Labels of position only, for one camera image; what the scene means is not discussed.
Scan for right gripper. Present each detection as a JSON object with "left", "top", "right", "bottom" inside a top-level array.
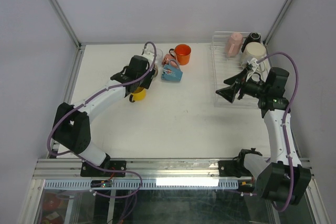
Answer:
[{"left": 215, "top": 68, "right": 268, "bottom": 103}]

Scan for green inside mug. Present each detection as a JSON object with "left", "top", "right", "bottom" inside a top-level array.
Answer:
[{"left": 240, "top": 42, "right": 266, "bottom": 67}]

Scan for black mug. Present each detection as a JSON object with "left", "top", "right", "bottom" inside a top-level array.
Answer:
[{"left": 241, "top": 33, "right": 261, "bottom": 52}]

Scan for yellow mug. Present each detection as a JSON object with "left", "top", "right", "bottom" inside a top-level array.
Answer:
[{"left": 129, "top": 87, "right": 146, "bottom": 103}]

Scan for beige mug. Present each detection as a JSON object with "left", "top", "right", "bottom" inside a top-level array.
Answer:
[{"left": 153, "top": 64, "right": 159, "bottom": 78}]

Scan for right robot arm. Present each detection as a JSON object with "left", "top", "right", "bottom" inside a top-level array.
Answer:
[{"left": 216, "top": 66, "right": 311, "bottom": 207}]

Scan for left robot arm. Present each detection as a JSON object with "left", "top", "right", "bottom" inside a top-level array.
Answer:
[{"left": 49, "top": 55, "right": 156, "bottom": 176}]

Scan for clear dish rack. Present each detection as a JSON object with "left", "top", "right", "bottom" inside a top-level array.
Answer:
[{"left": 209, "top": 31, "right": 274, "bottom": 111}]

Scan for orange mug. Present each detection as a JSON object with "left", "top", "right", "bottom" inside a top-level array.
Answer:
[{"left": 169, "top": 44, "right": 192, "bottom": 66}]

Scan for blue mug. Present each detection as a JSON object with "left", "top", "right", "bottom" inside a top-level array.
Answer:
[{"left": 161, "top": 59, "right": 183, "bottom": 83}]

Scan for pink patterned mug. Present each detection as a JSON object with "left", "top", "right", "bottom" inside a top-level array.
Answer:
[{"left": 161, "top": 54, "right": 176, "bottom": 66}]

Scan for clear plastic cup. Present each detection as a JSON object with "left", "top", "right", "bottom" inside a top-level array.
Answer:
[{"left": 155, "top": 48, "right": 163, "bottom": 65}]

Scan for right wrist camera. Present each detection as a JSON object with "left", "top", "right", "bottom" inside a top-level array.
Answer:
[{"left": 245, "top": 58, "right": 259, "bottom": 79}]

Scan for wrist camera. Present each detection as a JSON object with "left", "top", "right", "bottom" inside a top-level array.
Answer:
[
  {"left": 245, "top": 58, "right": 259, "bottom": 79},
  {"left": 141, "top": 45, "right": 158, "bottom": 63}
]

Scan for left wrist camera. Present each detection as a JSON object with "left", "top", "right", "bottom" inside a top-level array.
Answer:
[{"left": 141, "top": 45, "right": 158, "bottom": 63}]

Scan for aluminium mounting rail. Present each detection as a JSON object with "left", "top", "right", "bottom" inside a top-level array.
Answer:
[{"left": 33, "top": 158, "right": 233, "bottom": 179}]

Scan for white cable duct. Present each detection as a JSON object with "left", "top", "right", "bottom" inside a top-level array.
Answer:
[{"left": 45, "top": 177, "right": 238, "bottom": 190}]

